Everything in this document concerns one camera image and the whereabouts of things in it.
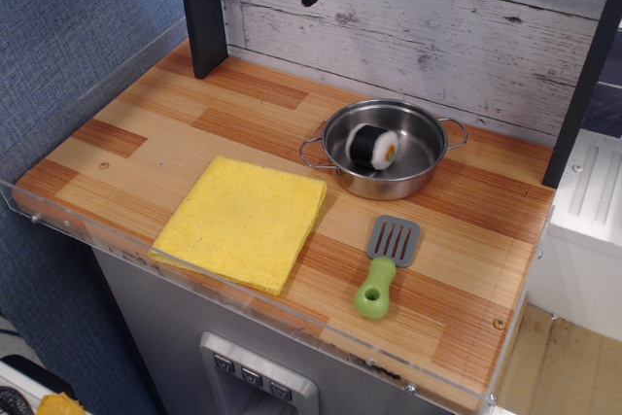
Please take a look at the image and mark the plush sushi roll toy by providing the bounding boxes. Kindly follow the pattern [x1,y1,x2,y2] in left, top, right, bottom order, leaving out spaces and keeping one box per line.
[345,123,399,170]

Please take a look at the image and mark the stainless steel pot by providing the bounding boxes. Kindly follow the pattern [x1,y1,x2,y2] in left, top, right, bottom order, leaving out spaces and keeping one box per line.
[299,99,468,200]

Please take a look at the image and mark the yellow folded cloth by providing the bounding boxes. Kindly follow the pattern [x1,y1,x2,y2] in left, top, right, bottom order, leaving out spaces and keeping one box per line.
[149,156,328,295]

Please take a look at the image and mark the white ribbed side shelf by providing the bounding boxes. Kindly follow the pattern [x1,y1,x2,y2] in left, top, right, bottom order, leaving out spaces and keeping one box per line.
[552,129,621,247]

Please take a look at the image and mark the silver toy dispenser panel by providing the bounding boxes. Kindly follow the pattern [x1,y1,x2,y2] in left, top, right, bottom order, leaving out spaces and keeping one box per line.
[199,331,320,414]

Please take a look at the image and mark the black left vertical post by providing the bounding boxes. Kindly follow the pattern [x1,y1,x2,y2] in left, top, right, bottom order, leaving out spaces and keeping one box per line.
[183,0,228,79]

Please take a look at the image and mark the black vertical post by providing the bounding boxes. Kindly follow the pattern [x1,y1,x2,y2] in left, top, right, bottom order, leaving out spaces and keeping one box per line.
[542,0,621,189]
[183,0,228,79]

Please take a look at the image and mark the grey spatula green handle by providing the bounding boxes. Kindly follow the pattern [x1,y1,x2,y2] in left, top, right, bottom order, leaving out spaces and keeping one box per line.
[354,215,421,320]

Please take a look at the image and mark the clear acrylic guard rail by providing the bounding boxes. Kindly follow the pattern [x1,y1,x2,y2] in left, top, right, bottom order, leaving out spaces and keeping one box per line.
[2,44,553,414]

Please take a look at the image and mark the black right vertical post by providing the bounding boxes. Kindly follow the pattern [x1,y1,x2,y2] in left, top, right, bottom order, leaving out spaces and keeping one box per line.
[542,0,621,189]

